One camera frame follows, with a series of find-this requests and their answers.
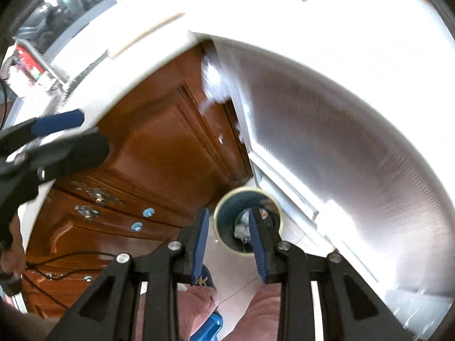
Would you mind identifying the brown wooden cabinet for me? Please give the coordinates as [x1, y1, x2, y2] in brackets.
[21, 41, 255, 322]

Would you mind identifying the person's right leg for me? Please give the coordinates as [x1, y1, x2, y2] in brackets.
[220, 283, 282, 341]

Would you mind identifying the blue trash bin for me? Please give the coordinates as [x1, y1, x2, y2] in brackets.
[212, 186, 285, 256]

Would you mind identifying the person's left hand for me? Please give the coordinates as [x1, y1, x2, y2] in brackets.
[0, 216, 28, 279]

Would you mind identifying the blue plastic object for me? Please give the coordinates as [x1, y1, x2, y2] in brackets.
[192, 312, 224, 341]

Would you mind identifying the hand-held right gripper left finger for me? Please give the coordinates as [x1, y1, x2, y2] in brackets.
[46, 208, 214, 341]

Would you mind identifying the crumpled white wrapper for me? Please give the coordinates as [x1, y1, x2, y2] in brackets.
[234, 217, 254, 246]

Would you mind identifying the blue patterned slipper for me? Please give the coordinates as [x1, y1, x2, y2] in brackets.
[192, 266, 217, 289]

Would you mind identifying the red and white box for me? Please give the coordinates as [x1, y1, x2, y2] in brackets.
[12, 41, 59, 91]

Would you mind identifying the person's left leg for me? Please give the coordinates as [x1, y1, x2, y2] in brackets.
[137, 284, 220, 341]

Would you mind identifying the black monitor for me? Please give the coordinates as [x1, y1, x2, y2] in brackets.
[14, 0, 119, 45]

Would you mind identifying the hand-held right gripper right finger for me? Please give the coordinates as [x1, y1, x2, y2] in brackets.
[248, 208, 415, 341]

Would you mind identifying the person's leg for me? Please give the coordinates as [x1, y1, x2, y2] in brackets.
[220, 283, 282, 341]
[137, 284, 220, 341]

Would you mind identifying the thin black cable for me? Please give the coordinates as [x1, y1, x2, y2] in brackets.
[25, 251, 118, 309]

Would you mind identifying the grey ribbed panel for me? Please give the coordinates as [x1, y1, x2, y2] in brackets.
[213, 39, 455, 327]

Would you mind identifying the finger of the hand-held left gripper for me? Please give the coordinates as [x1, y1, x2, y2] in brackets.
[15, 127, 111, 182]
[0, 109, 86, 157]

